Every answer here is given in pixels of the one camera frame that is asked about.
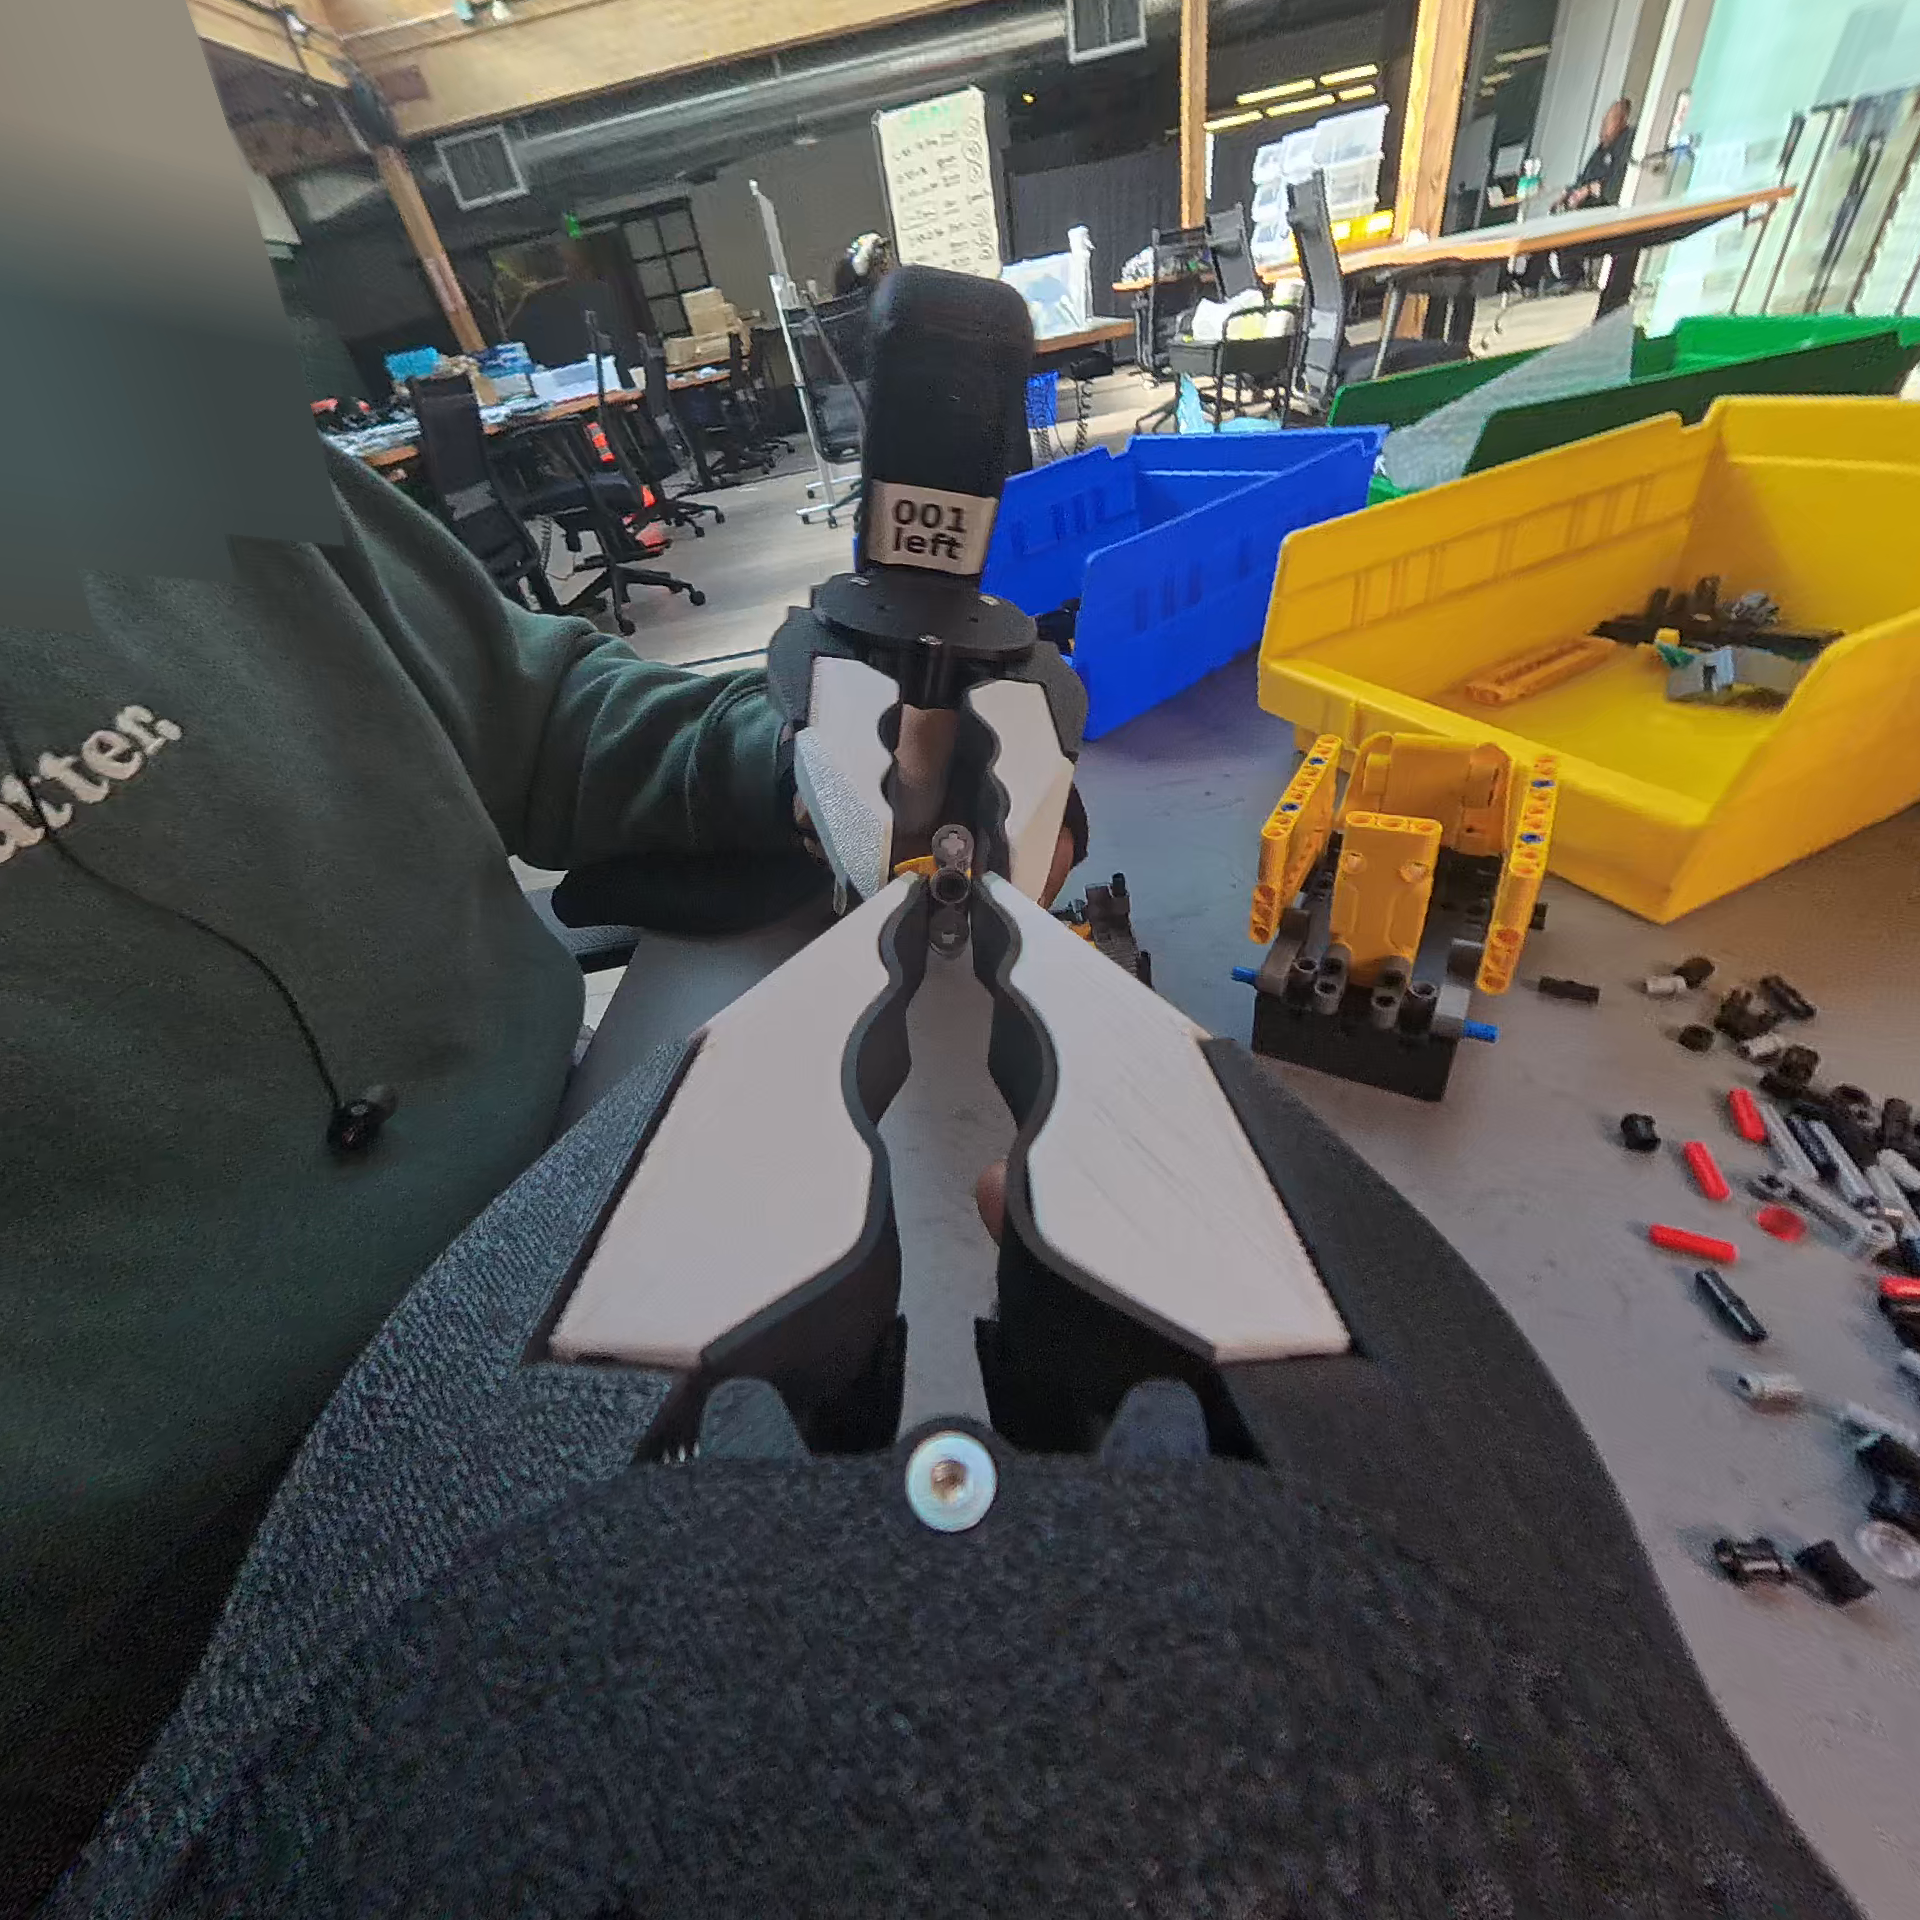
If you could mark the blue plastic bin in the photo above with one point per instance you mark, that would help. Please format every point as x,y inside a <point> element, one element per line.
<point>1172,571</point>

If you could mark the grey green lego motor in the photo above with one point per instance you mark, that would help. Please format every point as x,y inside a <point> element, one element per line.
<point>1724,675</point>

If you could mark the white handwritten board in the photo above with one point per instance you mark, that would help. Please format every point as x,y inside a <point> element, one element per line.
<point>937,181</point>

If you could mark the black office chair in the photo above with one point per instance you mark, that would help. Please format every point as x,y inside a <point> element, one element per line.
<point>1335,284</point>
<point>481,482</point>
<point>832,390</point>

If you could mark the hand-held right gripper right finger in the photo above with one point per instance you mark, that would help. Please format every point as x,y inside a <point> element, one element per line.
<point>1172,1202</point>

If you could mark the wooden office desk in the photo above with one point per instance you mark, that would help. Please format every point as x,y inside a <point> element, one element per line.
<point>1529,234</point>
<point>1089,340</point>

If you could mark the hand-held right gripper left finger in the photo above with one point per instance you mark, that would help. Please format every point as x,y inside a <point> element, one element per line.
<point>721,1202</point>

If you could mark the silver bubble wrap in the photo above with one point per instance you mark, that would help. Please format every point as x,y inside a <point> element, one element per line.
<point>1501,405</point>

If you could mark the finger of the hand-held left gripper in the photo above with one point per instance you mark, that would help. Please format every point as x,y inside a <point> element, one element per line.
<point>849,764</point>
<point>1037,764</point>

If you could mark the cluttered office desk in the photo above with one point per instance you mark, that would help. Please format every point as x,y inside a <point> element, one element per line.
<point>524,405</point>

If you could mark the yellow grey lego subassembly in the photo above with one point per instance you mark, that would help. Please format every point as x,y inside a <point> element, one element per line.
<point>1109,923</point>

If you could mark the pile of small lego pins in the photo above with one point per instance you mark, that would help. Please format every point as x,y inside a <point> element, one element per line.
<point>1829,1155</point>

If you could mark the green plastic bin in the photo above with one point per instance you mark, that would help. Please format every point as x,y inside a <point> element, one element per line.
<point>1724,377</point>

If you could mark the person's right hand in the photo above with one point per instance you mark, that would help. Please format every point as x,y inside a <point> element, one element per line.
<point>993,1202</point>

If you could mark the person's green hoodie torso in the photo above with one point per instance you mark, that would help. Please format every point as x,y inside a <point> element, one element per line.
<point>224,1050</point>

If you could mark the black lego gear parts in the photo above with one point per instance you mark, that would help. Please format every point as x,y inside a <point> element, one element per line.
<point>1724,615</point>

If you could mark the grey lego connector piece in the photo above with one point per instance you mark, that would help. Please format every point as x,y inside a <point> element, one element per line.
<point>949,892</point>

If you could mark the small yellow lego piece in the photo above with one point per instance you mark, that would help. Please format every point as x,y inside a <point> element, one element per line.
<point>909,868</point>

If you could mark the person's left hand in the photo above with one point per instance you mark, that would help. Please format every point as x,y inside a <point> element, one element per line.
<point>1066,849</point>

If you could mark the yellow plastic storage bin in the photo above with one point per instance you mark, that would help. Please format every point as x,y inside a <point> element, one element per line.
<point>1652,811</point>

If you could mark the orange lego frame piece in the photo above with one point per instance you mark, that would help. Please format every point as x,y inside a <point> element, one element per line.
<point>1538,670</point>

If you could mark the yellow lego vehicle model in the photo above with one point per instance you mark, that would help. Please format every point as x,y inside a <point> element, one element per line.
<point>1394,902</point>

